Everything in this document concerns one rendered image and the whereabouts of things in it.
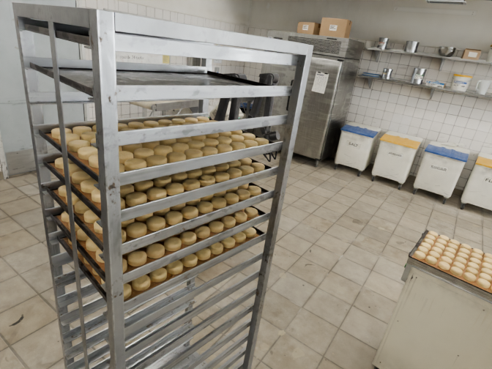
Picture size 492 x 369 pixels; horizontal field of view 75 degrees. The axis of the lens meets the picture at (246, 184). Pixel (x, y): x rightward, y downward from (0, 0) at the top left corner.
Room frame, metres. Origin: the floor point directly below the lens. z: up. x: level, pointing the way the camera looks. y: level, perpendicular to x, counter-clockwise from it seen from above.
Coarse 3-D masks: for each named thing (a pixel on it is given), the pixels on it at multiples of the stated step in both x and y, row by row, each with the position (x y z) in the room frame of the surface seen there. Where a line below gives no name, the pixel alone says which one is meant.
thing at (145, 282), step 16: (64, 240) 0.87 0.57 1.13; (224, 240) 0.97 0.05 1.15; (240, 240) 0.99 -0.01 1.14; (80, 256) 0.80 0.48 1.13; (192, 256) 0.85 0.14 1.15; (208, 256) 0.87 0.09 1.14; (96, 272) 0.73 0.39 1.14; (160, 272) 0.75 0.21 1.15; (176, 272) 0.78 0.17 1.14; (128, 288) 0.67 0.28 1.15; (144, 288) 0.70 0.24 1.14
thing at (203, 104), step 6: (204, 60) 1.33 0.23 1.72; (210, 60) 1.34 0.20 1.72; (204, 66) 1.33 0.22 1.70; (210, 66) 1.34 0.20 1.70; (198, 102) 1.34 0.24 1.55; (204, 102) 1.33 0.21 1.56; (198, 108) 1.34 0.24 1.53; (204, 108) 1.33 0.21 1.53; (192, 282) 1.33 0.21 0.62; (192, 306) 1.34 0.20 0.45
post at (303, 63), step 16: (304, 64) 1.03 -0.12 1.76; (304, 80) 1.04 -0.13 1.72; (288, 112) 1.04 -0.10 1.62; (288, 128) 1.04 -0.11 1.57; (288, 144) 1.03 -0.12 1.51; (288, 160) 1.04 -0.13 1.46; (272, 208) 1.04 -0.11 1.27; (272, 224) 1.03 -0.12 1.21; (272, 240) 1.03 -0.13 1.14; (272, 256) 1.05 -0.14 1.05; (256, 288) 1.05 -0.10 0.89; (256, 304) 1.04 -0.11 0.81; (256, 320) 1.03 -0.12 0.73; (256, 336) 1.05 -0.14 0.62
